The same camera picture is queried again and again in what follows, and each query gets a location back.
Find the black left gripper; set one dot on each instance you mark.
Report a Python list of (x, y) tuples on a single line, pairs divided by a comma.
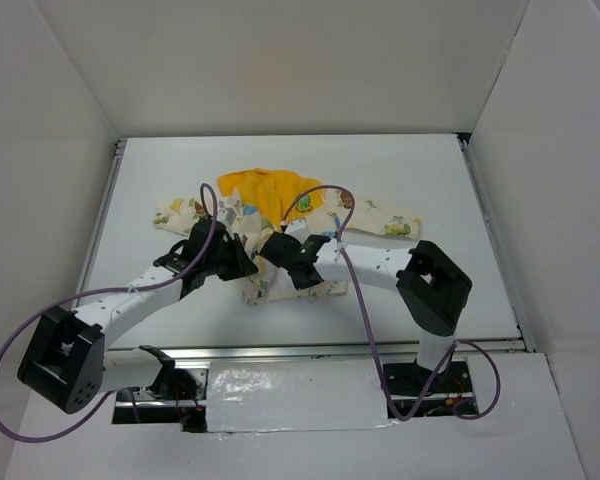
[(232, 255)]

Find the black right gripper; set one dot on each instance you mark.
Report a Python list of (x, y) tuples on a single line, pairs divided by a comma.
[(275, 248)]

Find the cream yellow dinosaur print jacket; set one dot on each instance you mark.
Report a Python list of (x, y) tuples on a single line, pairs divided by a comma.
[(258, 202)]

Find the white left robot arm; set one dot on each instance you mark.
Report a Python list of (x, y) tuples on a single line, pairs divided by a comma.
[(68, 360)]

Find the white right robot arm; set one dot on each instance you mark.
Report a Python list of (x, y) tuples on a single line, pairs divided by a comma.
[(434, 289)]

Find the aluminium front rail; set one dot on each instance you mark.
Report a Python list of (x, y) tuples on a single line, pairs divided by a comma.
[(323, 351)]

